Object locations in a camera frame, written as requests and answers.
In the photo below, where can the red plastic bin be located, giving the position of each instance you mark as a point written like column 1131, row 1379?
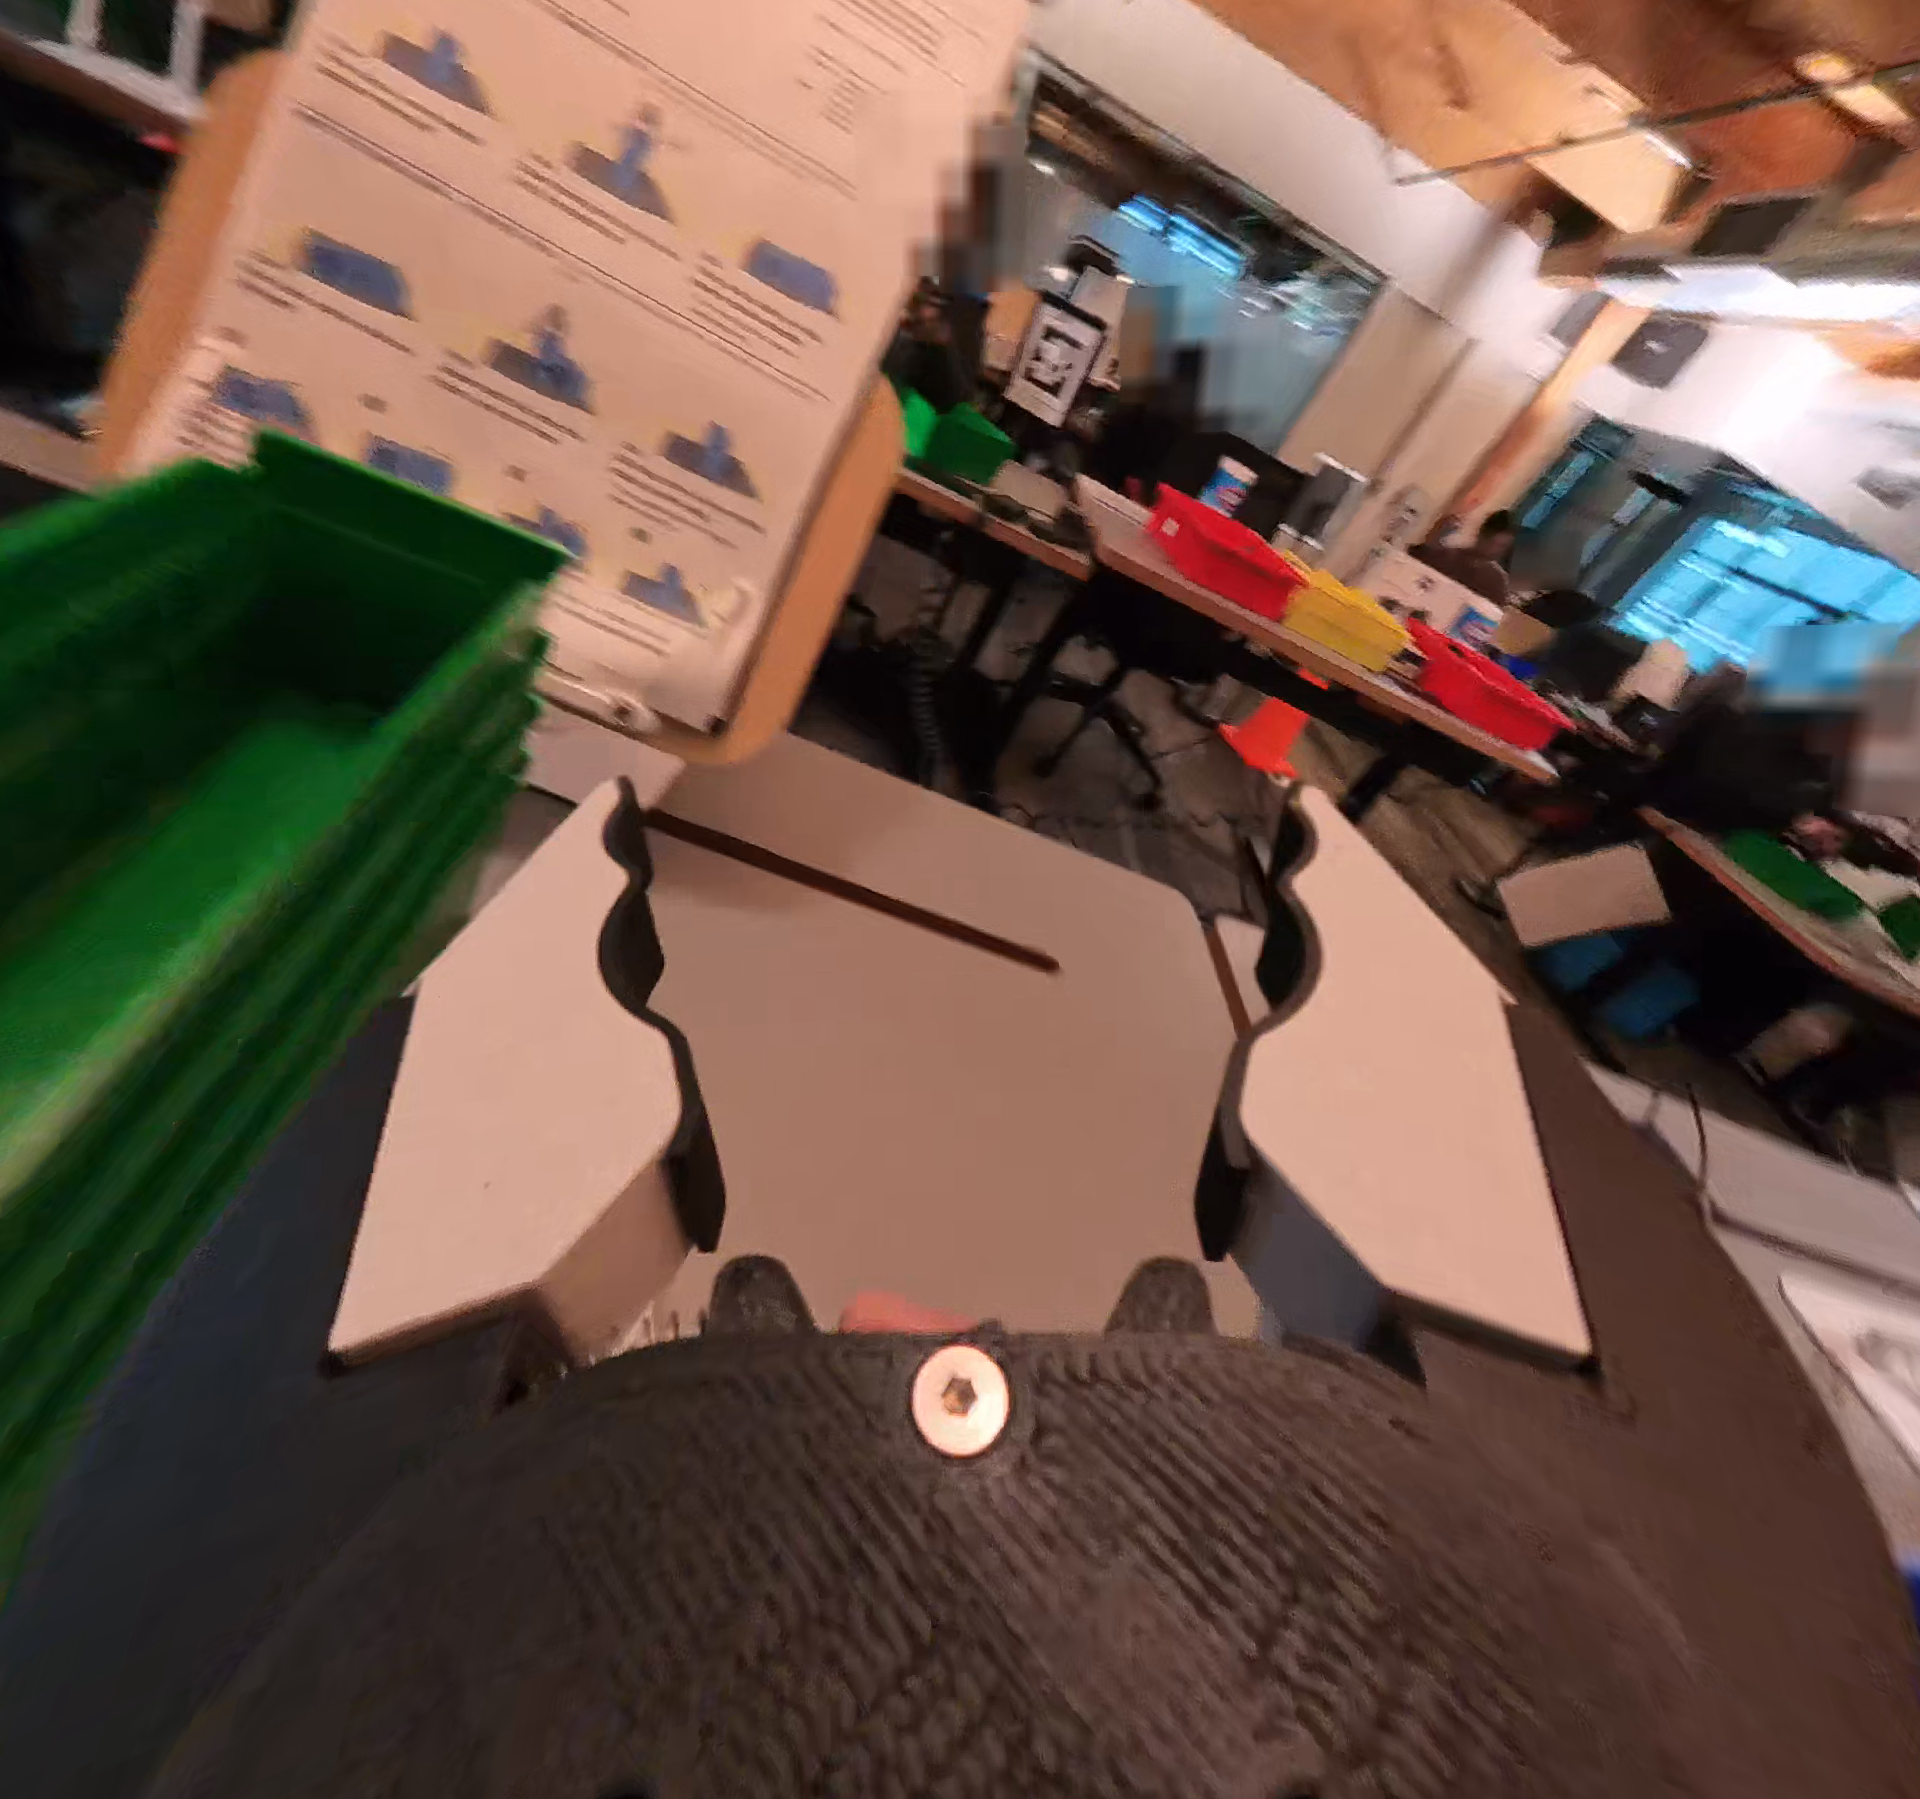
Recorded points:
column 1225, row 556
column 1485, row 696

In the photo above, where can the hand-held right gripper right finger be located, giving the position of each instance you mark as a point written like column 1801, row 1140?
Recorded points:
column 1410, row 1140

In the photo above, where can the printed tag sign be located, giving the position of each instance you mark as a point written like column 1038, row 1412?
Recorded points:
column 1056, row 366

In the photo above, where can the wooden-top table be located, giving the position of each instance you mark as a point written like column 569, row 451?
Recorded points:
column 1259, row 637
column 991, row 525

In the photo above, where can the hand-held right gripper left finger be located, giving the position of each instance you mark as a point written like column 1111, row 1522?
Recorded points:
column 496, row 1140

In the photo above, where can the printed instruction sheet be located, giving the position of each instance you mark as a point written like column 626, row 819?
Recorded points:
column 542, row 182

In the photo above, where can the yellow plastic bin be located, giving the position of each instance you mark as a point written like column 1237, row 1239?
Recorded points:
column 1352, row 622

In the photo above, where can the person's right hand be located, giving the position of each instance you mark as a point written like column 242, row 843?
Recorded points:
column 901, row 1321

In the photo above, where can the orange traffic cone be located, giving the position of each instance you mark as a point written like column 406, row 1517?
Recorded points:
column 1268, row 742

